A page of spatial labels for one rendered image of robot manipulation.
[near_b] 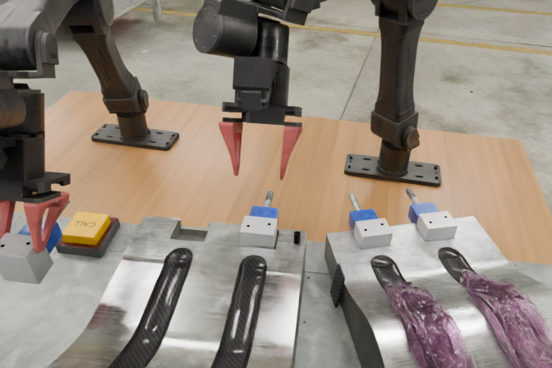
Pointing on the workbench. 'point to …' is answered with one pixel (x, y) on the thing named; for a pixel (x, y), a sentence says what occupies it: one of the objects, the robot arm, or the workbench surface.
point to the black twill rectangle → (338, 285)
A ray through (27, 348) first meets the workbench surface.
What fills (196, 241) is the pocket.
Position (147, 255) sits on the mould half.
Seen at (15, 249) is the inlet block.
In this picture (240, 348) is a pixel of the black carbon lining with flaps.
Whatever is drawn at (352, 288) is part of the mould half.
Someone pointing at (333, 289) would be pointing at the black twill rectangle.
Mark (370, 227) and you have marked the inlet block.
